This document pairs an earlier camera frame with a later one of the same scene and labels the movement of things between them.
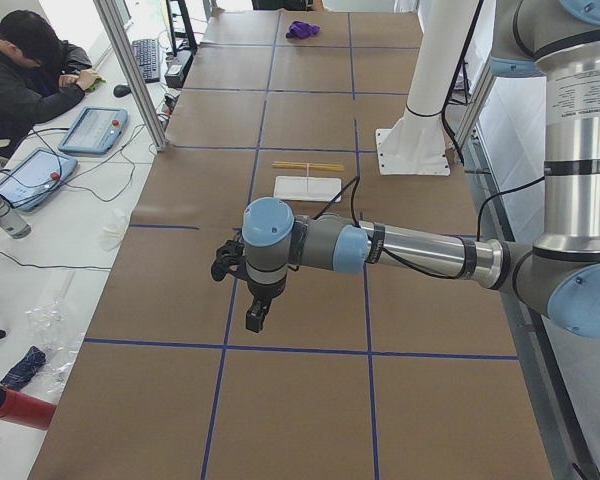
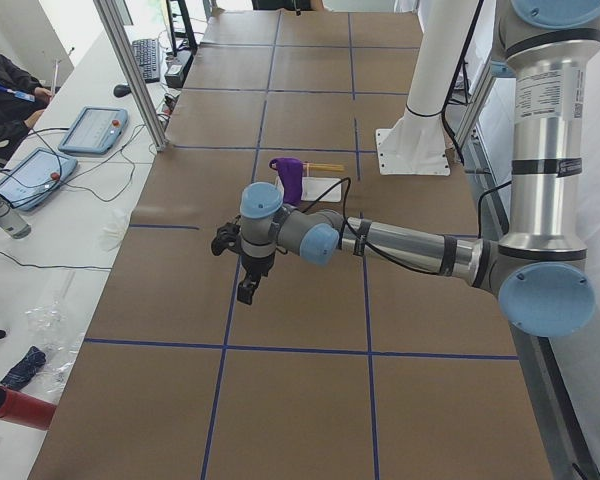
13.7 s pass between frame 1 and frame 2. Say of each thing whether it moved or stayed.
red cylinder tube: stayed
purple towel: moved
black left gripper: moved
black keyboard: stayed
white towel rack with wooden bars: stayed
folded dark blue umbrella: stayed
